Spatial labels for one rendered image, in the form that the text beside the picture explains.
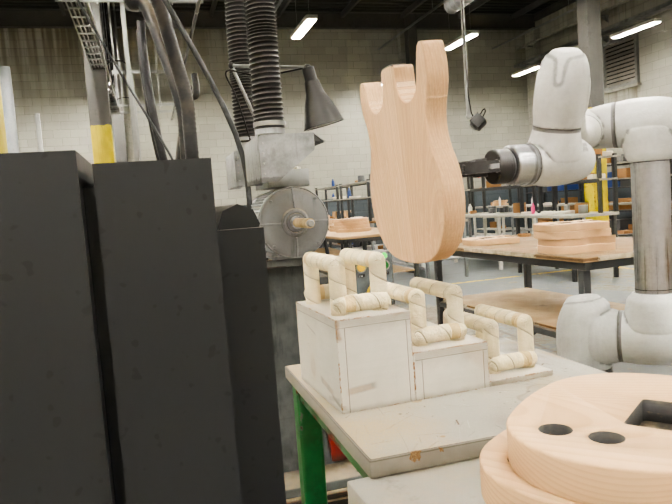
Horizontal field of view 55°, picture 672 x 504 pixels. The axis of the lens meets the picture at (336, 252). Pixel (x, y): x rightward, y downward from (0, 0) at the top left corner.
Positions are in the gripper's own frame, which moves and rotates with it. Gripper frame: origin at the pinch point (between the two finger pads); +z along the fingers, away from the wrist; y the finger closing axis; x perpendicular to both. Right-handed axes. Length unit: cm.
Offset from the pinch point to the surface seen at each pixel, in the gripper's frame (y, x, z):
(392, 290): 0.3, -23.6, 8.6
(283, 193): 98, -1, 5
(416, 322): -9.2, -28.9, 8.2
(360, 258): -3.3, -15.9, 16.4
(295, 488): 101, -108, 9
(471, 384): -13.1, -41.7, -0.6
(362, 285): 95, -36, -21
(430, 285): -0.6, -23.5, 0.3
